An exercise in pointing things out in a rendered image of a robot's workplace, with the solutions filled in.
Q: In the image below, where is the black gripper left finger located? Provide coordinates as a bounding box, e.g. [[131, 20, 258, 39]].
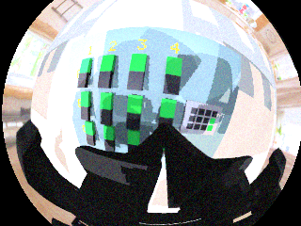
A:
[[75, 123, 166, 204]]

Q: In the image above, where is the light blue switch panel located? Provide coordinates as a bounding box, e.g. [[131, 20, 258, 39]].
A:
[[68, 26, 242, 158]]

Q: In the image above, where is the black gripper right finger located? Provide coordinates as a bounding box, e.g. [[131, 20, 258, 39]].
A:
[[165, 123, 253, 208]]

